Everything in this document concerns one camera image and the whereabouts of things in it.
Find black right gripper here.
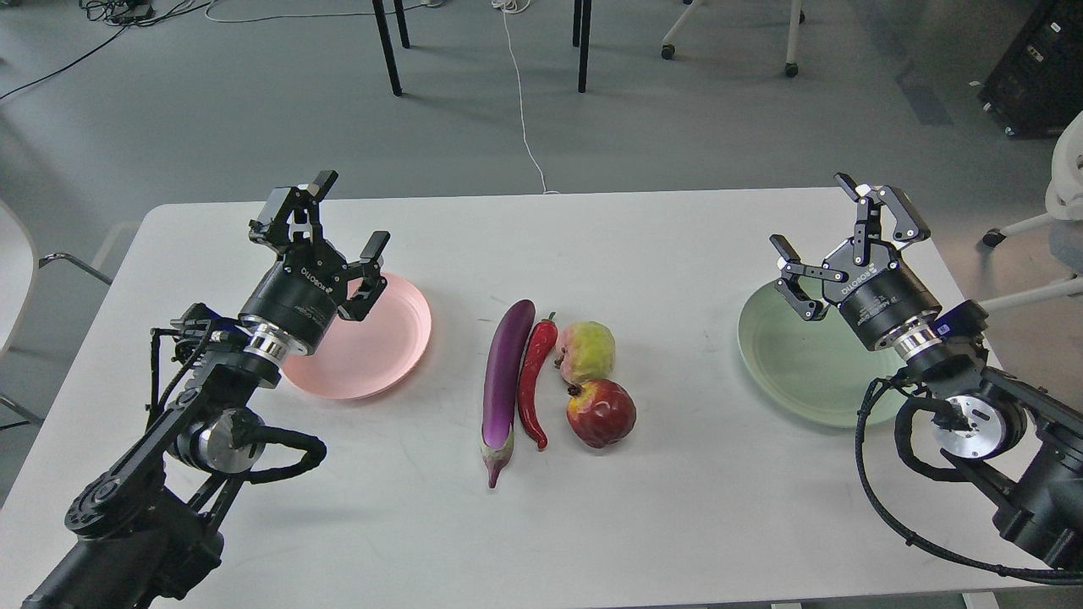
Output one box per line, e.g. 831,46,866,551
769,173,943,351

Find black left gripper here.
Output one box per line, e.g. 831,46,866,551
239,170,391,354

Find purple eggplant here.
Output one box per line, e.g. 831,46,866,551
481,299,536,490

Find red chili pepper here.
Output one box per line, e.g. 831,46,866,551
517,311,558,451

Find yellow green peach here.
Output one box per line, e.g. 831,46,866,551
554,321,616,385

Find red pomegranate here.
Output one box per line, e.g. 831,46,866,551
566,379,637,448

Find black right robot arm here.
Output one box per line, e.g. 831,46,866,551
770,173,1082,586

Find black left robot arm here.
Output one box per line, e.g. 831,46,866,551
22,170,390,608

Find pink plate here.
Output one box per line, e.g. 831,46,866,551
282,273,432,400

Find light green plate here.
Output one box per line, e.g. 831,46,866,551
738,282,904,429

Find white chair right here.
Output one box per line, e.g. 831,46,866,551
980,114,1082,315

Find white chair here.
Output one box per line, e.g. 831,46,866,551
980,114,1082,315
0,199,113,432

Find black table leg left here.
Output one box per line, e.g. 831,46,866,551
371,0,410,98

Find black table leg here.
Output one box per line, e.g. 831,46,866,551
571,0,593,94
371,0,410,98

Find black equipment case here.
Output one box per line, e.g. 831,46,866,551
978,1,1082,138

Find white rolling chair base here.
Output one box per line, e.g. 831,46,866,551
658,1,805,80

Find white chair left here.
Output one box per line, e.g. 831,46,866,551
0,199,113,432

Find black table leg right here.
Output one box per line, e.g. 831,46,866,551
571,0,593,94

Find white floor cable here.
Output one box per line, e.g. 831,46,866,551
492,0,561,195

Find black floor cables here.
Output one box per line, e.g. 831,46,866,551
0,0,212,102

